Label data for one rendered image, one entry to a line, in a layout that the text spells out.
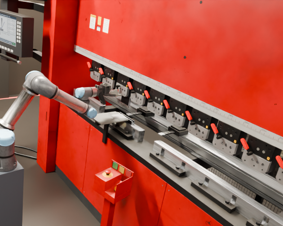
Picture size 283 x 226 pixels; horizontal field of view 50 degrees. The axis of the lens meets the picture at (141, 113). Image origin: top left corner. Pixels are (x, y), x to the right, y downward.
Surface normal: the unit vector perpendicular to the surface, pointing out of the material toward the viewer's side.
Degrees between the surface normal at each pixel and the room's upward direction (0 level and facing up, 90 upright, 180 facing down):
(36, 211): 0
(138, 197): 90
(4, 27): 90
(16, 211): 90
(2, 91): 90
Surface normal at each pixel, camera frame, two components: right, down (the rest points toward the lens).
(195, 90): -0.76, 0.11
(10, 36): -0.58, 0.19
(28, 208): 0.16, -0.92
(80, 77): 0.63, 0.37
